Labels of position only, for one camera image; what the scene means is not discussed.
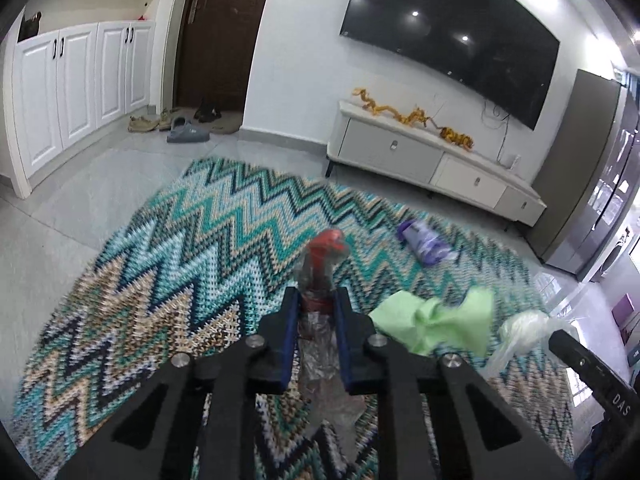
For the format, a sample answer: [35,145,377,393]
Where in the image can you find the white lower cabinet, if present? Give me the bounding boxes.
[10,21,157,198]

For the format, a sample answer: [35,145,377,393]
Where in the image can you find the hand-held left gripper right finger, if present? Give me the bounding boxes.
[334,286,576,480]

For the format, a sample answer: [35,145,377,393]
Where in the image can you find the white plastic bag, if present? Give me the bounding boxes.
[482,309,576,373]

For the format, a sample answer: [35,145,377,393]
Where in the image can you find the brown door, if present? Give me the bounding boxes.
[174,0,278,112]

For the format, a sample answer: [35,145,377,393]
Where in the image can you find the gold dragon ornament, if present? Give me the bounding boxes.
[352,87,436,128]
[439,126,474,152]

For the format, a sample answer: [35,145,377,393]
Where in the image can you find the white television cabinet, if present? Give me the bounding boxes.
[325,100,547,233]

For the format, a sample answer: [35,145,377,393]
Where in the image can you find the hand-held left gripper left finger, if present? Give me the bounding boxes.
[55,286,301,480]

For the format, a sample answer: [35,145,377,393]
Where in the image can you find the grey refrigerator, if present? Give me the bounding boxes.
[525,69,640,283]

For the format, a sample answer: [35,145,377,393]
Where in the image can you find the clear red plastic wrapper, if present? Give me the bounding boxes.
[294,228,371,461]

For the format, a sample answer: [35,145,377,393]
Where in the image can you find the dark bag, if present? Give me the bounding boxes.
[17,11,43,43]

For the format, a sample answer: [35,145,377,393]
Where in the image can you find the black wall television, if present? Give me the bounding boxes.
[340,0,560,131]

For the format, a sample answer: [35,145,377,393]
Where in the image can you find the purple wrapper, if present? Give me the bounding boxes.
[396,219,458,268]

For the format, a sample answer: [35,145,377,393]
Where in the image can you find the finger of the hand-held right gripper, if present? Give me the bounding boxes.
[548,330,603,386]

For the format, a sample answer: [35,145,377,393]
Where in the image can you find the television cables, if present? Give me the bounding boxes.
[480,100,516,161]

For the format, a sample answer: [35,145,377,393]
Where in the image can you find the zigzag patterned rug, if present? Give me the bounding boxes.
[12,157,576,480]

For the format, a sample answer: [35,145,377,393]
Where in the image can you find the beige doormat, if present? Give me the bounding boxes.
[210,110,246,134]

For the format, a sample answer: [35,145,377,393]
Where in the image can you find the purple box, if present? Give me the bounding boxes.
[611,294,640,346]

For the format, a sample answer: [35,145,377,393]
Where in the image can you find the pair of black shoes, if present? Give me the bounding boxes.
[194,97,222,122]

